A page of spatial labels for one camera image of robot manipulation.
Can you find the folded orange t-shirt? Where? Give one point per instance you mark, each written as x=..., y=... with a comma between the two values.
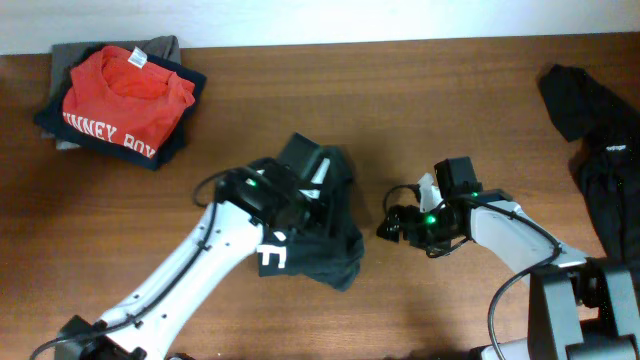
x=121, y=99

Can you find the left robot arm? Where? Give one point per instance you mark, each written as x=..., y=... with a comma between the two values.
x=256, y=208

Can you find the folded navy t-shirt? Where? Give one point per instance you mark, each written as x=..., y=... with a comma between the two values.
x=177, y=139

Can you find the folded grey t-shirt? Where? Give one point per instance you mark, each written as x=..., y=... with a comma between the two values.
x=65, y=57

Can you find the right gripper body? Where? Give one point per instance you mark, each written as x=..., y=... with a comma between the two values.
x=428, y=229

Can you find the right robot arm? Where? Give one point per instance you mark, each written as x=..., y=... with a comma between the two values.
x=580, y=307

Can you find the black clothes pile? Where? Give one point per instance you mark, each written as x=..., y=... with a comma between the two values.
x=606, y=168

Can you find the dark green t-shirt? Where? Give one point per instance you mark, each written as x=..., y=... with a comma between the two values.
x=330, y=248

